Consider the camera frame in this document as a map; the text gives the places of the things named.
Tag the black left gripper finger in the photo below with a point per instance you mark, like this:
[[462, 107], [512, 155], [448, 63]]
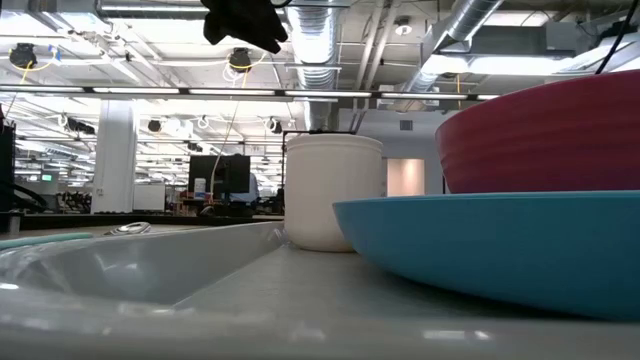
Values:
[[272, 37], [215, 30]]

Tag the white mug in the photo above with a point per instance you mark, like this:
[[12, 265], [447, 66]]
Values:
[[330, 190]]

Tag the grey plastic tray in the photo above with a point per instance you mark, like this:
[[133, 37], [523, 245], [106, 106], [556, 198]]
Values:
[[150, 280]]

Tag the red bowl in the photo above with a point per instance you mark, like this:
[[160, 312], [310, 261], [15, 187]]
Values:
[[550, 140]]

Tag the blue plate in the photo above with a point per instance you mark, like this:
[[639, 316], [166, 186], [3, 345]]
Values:
[[500, 250]]

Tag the long ceiling light strip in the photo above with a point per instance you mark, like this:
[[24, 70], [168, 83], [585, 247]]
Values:
[[225, 92]]

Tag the black monitor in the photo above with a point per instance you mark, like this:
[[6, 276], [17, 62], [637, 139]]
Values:
[[220, 172]]

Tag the person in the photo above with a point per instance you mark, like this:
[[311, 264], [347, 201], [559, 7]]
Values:
[[248, 189]]

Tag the white bottle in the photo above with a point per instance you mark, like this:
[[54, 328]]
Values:
[[199, 186]]

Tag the white building column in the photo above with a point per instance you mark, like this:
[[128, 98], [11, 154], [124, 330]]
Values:
[[114, 160]]

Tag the white cabinet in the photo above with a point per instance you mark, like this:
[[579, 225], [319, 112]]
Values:
[[149, 197]]

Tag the black equipment rack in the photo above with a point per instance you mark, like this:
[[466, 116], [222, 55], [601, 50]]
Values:
[[6, 165]]

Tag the silver round air duct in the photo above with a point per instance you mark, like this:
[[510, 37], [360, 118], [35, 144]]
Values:
[[315, 40], [470, 20]]

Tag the black aluminium table frame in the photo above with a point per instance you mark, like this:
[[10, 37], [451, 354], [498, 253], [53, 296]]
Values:
[[150, 219]]

